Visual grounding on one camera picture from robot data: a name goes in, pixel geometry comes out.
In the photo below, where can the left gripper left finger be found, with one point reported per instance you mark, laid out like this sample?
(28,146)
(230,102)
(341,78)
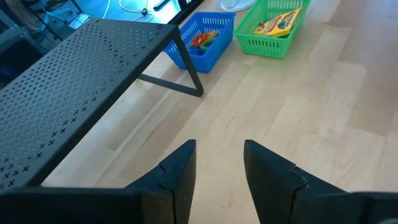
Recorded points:
(155,205)

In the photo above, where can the green plastic basket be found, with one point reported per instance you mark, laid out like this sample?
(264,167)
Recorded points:
(264,46)

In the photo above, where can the yellow green crayon box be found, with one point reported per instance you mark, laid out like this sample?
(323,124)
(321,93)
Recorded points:
(276,25)

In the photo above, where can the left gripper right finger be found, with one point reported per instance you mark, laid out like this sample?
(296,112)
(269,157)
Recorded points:
(280,199)

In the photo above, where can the blue plastic basket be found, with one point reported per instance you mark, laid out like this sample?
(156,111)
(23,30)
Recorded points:
(214,59)

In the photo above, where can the black perforated metal stand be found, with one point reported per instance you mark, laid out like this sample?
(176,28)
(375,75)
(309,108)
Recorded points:
(77,77)

